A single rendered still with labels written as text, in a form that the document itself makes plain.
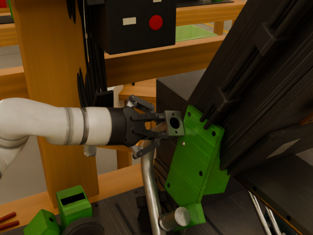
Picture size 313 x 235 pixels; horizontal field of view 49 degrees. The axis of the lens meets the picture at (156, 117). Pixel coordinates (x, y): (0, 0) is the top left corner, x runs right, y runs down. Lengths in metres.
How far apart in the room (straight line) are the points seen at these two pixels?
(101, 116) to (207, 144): 0.21
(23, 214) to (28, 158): 1.86
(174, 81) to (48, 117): 0.42
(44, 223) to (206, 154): 0.32
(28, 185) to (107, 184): 1.57
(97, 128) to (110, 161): 2.12
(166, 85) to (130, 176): 0.39
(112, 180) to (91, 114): 0.54
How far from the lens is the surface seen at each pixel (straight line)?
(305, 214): 0.72
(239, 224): 0.99
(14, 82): 0.96
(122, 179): 1.15
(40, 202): 1.12
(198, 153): 0.70
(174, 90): 0.87
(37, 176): 2.72
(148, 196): 0.81
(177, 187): 0.77
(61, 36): 0.85
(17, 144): 0.63
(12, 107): 0.59
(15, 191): 2.63
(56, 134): 0.61
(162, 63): 1.08
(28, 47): 0.84
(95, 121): 0.63
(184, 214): 0.73
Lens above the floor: 1.60
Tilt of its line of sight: 29 degrees down
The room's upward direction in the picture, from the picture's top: straight up
